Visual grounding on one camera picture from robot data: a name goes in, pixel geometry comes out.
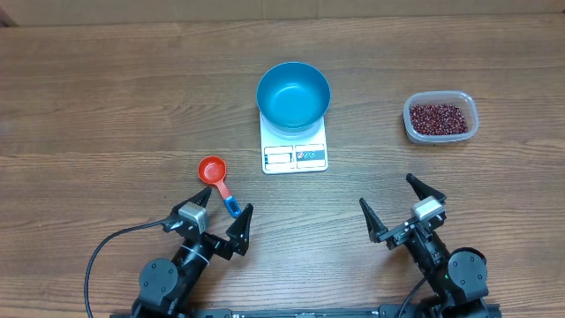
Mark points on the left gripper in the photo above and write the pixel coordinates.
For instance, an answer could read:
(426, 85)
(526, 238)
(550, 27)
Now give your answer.
(238, 242)

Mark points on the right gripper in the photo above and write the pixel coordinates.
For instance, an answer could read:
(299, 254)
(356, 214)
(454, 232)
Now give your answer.
(398, 234)

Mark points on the red measuring scoop blue handle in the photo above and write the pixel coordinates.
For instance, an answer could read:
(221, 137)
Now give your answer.
(212, 171)

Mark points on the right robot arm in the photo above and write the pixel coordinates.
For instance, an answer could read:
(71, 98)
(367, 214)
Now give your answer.
(453, 283)

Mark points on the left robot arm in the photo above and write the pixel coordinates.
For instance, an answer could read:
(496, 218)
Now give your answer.
(166, 285)

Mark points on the white digital kitchen scale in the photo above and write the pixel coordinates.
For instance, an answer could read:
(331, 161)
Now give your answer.
(293, 152)

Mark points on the blue bowl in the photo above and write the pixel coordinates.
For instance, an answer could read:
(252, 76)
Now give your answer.
(293, 96)

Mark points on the red adzuki beans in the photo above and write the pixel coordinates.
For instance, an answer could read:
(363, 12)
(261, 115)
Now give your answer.
(438, 119)

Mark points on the clear plastic food container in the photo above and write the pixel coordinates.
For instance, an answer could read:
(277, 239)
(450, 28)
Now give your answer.
(457, 98)

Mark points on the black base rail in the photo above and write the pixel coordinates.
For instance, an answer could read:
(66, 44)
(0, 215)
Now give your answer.
(383, 311)

